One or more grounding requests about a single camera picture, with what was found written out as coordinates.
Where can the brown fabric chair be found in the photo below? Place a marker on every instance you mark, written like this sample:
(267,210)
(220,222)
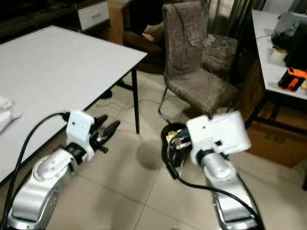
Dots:
(192,62)

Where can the grey device on table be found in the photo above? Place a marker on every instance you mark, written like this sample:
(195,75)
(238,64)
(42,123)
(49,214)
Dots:
(290,28)

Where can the white side table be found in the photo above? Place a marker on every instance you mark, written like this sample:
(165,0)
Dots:
(271,67)

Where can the orange black tool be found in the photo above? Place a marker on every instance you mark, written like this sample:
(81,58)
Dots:
(292,79)

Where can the grey striped curtain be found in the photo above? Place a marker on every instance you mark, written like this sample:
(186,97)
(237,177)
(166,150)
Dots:
(230,17)

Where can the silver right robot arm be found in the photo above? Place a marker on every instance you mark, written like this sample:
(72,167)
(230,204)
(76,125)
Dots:
(225,184)

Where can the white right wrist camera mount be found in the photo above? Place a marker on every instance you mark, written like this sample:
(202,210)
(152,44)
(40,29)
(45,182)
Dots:
(218,132)

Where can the patterned brown cushion seat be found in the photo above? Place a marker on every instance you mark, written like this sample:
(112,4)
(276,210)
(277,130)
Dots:
(220,53)

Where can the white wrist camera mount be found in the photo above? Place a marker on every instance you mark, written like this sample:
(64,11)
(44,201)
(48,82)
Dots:
(218,132)
(79,128)

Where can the small white cup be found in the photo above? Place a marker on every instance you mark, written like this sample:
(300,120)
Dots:
(279,55)

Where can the brown cardboard box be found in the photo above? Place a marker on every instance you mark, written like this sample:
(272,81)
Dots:
(276,143)

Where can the crumpled white paper trash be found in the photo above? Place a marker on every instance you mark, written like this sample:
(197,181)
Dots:
(7,116)

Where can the white table with black legs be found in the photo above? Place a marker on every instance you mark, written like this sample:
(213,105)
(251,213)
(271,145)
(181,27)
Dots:
(62,76)

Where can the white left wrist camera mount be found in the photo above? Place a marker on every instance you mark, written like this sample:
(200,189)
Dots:
(79,128)

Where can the yellow white trash piece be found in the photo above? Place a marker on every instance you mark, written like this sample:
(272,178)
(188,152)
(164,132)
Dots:
(170,138)

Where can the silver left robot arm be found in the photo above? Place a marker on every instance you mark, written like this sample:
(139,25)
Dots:
(45,184)

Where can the black round rubbish bin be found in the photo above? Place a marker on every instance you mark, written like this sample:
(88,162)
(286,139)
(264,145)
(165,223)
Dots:
(172,157)

